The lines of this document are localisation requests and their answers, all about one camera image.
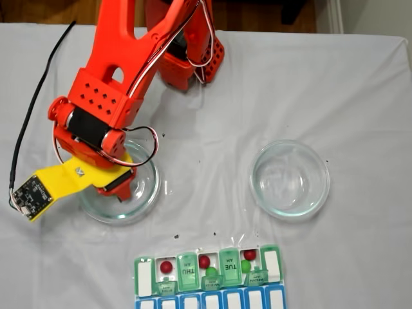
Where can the green ball pill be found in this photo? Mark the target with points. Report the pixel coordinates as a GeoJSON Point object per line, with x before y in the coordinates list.
{"type": "Point", "coordinates": [211, 272]}
{"type": "Point", "coordinates": [245, 266]}

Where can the red ball pill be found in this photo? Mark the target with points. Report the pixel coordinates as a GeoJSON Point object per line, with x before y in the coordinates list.
{"type": "Point", "coordinates": [249, 255]}
{"type": "Point", "coordinates": [204, 261]}
{"type": "Point", "coordinates": [166, 266]}

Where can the white tablecloth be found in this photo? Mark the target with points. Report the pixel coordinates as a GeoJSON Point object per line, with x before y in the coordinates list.
{"type": "Point", "coordinates": [289, 96]}

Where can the weekly pill organizer box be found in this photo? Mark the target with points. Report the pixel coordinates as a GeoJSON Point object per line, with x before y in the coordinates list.
{"type": "Point", "coordinates": [231, 289]}

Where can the camera circuit board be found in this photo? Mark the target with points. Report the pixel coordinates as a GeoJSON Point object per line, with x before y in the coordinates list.
{"type": "Point", "coordinates": [30, 199]}

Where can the small glass bowl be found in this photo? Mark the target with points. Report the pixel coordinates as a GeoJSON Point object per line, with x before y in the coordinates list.
{"type": "Point", "coordinates": [309, 199]}

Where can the large glass bowl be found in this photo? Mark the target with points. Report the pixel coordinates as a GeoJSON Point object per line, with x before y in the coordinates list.
{"type": "Point", "coordinates": [145, 206]}

